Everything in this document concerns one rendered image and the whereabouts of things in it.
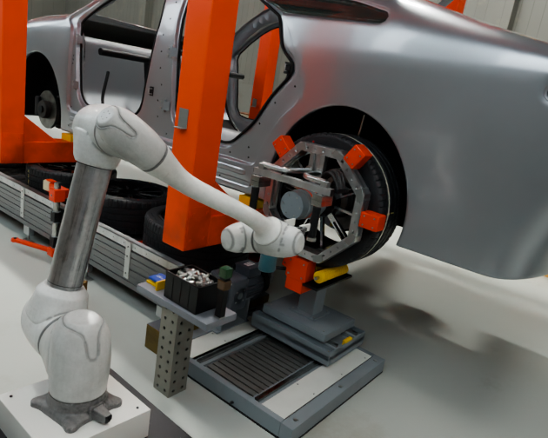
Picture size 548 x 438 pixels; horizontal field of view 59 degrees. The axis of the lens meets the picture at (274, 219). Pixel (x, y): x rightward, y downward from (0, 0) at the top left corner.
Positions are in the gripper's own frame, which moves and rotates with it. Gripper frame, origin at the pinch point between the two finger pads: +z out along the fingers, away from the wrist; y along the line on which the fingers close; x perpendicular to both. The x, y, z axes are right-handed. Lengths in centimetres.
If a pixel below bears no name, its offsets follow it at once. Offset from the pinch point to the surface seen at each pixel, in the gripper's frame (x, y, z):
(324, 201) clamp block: 9.7, 2.5, 13.0
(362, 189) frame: 15.1, 8.2, 32.7
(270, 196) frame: -1, -40, 33
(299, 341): -69, -9, 34
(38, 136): -12, -253, 23
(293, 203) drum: 2.9, -16.0, 18.0
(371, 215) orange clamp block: 5.0, 15.5, 32.5
